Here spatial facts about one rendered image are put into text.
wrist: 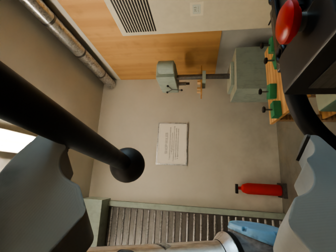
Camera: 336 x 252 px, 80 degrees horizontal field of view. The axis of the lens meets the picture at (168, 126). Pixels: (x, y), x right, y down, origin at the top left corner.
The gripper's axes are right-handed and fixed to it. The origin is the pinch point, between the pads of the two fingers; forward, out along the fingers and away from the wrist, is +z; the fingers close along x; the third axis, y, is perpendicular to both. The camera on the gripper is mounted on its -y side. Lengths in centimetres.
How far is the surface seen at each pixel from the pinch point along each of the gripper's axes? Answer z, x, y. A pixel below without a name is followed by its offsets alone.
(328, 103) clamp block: 8.2, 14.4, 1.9
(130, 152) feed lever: 4.4, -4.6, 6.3
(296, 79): 5.5, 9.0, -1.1
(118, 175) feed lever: 2.8, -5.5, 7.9
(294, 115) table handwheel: 16.3, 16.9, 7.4
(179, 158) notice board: 217, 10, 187
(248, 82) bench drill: 197, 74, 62
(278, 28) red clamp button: 6.8, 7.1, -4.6
